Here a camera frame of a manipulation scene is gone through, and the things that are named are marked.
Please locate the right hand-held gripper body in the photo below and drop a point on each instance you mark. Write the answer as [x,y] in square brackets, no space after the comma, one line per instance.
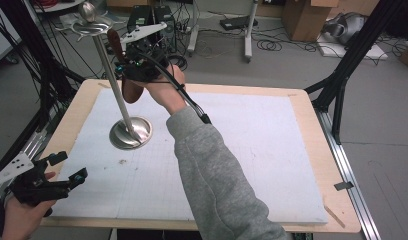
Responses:
[143,66]

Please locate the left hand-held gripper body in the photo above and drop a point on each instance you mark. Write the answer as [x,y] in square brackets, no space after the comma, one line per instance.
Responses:
[28,190]

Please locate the silver metal hook stand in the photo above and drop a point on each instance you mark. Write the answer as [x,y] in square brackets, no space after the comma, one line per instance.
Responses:
[112,83]

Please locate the brown wooden spoon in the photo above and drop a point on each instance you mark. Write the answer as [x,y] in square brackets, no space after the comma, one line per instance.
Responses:
[132,91]

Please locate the person's left hand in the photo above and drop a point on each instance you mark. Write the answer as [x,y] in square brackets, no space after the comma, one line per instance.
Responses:
[22,220]

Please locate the person's right hand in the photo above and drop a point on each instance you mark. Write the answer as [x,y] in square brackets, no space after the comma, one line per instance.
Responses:
[168,90]

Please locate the flat cardboard sheet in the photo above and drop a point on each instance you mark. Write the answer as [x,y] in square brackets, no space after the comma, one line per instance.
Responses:
[125,3]

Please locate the white stand leg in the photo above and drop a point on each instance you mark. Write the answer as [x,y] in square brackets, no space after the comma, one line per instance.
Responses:
[248,40]
[193,33]

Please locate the flat black device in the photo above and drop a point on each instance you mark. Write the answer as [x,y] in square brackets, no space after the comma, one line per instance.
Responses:
[237,22]

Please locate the white grid mat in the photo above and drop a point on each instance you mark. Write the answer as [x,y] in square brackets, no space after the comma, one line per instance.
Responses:
[275,150]

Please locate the large cardboard box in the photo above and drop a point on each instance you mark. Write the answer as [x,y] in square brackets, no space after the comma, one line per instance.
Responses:
[305,20]

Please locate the grey bag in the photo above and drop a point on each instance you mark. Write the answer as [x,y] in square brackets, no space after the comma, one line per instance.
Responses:
[352,26]

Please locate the white foam board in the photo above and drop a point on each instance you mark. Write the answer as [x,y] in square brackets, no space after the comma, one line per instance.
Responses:
[358,51]

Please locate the black tape piece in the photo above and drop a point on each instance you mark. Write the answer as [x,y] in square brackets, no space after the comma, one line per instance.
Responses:
[343,186]

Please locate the thin wooden strip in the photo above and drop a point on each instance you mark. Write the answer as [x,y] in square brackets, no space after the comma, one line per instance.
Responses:
[334,216]

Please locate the aluminium frame rail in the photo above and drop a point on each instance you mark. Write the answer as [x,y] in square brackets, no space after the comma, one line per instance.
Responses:
[362,213]
[35,143]

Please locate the black metal frame strut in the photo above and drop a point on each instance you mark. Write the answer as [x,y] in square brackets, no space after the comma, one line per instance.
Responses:
[35,50]
[358,43]

